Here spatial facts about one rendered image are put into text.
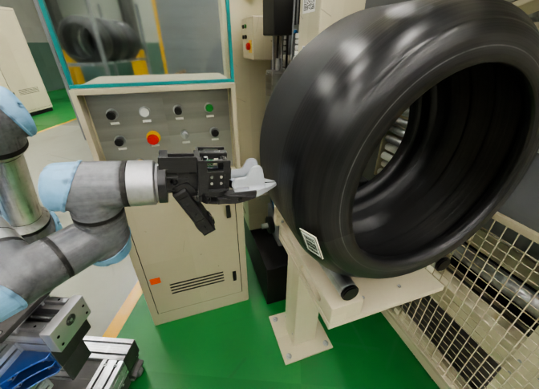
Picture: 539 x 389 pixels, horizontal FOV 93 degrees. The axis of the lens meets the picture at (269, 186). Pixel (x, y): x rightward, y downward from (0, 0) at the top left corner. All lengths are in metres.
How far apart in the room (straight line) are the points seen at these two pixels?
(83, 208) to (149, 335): 1.35
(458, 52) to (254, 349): 1.47
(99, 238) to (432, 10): 0.60
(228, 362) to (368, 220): 1.05
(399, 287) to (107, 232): 0.73
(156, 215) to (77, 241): 0.76
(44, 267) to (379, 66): 0.54
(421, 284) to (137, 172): 0.78
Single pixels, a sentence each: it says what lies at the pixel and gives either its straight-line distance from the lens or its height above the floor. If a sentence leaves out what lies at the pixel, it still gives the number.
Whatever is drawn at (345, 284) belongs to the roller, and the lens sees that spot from 0.65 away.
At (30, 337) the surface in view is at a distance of 1.11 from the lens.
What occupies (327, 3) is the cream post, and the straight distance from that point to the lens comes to 0.78.
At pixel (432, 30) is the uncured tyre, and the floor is 1.42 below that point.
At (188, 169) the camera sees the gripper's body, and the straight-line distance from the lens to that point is 0.44.
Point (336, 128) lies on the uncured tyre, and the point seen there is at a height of 1.30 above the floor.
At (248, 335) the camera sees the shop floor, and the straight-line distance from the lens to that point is 1.63.
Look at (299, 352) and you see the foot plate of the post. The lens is 1.58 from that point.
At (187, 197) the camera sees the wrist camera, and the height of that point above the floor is 1.17.
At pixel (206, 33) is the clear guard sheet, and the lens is 1.06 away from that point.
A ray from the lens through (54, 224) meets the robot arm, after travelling 1.06.
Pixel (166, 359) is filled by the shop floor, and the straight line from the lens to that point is 1.65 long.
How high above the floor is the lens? 1.40
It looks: 30 degrees down
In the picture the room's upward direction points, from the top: straight up
